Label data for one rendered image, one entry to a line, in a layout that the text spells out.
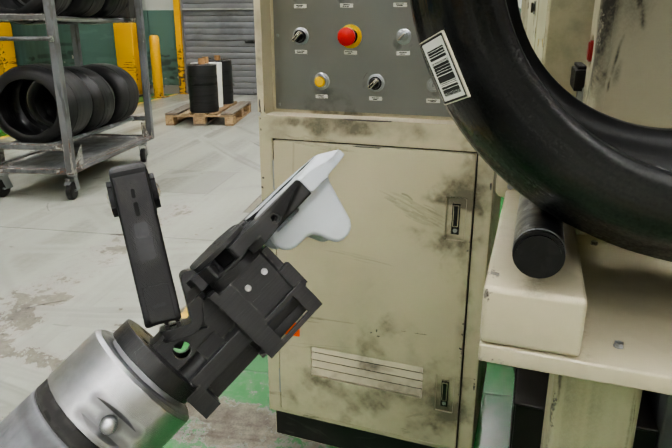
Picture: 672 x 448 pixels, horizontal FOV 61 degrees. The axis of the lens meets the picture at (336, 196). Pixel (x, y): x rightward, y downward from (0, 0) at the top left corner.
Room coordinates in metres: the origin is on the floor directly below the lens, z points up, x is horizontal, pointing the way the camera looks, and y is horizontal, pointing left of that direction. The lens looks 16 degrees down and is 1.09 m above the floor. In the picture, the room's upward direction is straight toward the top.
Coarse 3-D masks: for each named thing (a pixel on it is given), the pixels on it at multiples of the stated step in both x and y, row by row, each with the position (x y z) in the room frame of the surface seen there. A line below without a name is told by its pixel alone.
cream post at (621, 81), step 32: (608, 0) 0.79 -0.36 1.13; (640, 0) 0.78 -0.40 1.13; (608, 32) 0.79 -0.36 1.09; (640, 32) 0.77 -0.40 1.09; (608, 64) 0.79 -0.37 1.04; (640, 64) 0.77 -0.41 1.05; (608, 96) 0.78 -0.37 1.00; (640, 96) 0.77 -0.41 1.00; (576, 384) 0.78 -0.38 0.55; (608, 384) 0.77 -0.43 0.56; (544, 416) 0.89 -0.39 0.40; (576, 416) 0.78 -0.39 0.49; (608, 416) 0.76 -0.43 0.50
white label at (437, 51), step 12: (432, 36) 0.50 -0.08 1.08; (444, 36) 0.49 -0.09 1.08; (432, 48) 0.51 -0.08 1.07; (444, 48) 0.49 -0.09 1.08; (432, 60) 0.51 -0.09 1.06; (444, 60) 0.50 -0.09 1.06; (432, 72) 0.52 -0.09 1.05; (444, 72) 0.50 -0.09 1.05; (456, 72) 0.49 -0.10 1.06; (444, 84) 0.51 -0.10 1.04; (456, 84) 0.49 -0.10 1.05; (444, 96) 0.51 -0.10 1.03; (456, 96) 0.50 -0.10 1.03; (468, 96) 0.48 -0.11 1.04
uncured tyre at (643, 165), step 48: (432, 0) 0.50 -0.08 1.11; (480, 0) 0.47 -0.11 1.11; (480, 48) 0.47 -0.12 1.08; (528, 48) 0.72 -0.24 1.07; (480, 96) 0.48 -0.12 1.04; (528, 96) 0.46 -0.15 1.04; (480, 144) 0.50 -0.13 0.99; (528, 144) 0.46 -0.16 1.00; (576, 144) 0.44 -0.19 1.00; (624, 144) 0.67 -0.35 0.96; (528, 192) 0.49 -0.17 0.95; (576, 192) 0.45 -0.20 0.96; (624, 192) 0.43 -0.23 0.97; (624, 240) 0.46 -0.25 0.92
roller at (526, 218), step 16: (528, 208) 0.54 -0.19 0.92; (528, 224) 0.49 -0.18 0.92; (544, 224) 0.48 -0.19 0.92; (560, 224) 0.51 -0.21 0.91; (528, 240) 0.46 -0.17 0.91; (544, 240) 0.46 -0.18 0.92; (560, 240) 0.46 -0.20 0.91; (512, 256) 0.47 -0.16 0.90; (528, 256) 0.46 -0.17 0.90; (544, 256) 0.46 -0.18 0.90; (560, 256) 0.45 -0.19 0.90; (528, 272) 0.46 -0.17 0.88; (544, 272) 0.46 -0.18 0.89
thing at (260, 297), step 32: (256, 256) 0.37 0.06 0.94; (192, 288) 0.36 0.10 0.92; (224, 288) 0.35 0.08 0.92; (256, 288) 0.36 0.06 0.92; (288, 288) 0.37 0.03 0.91; (128, 320) 0.36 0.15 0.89; (192, 320) 0.35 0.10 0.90; (224, 320) 0.36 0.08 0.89; (256, 320) 0.35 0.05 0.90; (288, 320) 0.36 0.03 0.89; (128, 352) 0.33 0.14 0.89; (160, 352) 0.34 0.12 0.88; (192, 352) 0.35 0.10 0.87; (224, 352) 0.35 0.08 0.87; (256, 352) 0.37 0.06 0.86; (160, 384) 0.32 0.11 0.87; (192, 384) 0.34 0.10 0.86; (224, 384) 0.36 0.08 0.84
